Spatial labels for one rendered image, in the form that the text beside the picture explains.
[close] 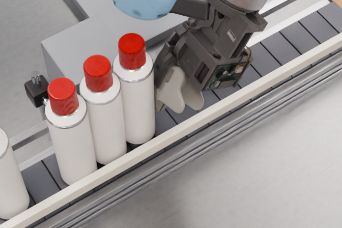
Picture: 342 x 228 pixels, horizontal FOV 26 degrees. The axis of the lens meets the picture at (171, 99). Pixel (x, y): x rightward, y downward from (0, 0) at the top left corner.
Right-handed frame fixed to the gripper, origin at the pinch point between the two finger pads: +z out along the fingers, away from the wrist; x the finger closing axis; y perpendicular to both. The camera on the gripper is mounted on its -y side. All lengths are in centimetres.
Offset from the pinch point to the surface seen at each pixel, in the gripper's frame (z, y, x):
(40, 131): 6.1, -3.0, -15.7
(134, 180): 9.5, 5.8, -3.9
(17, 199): 12.2, 2.4, -19.9
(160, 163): 6.8, 5.8, -0.3
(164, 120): 4.5, 0.2, 3.2
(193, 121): 0.4, 4.5, 3.3
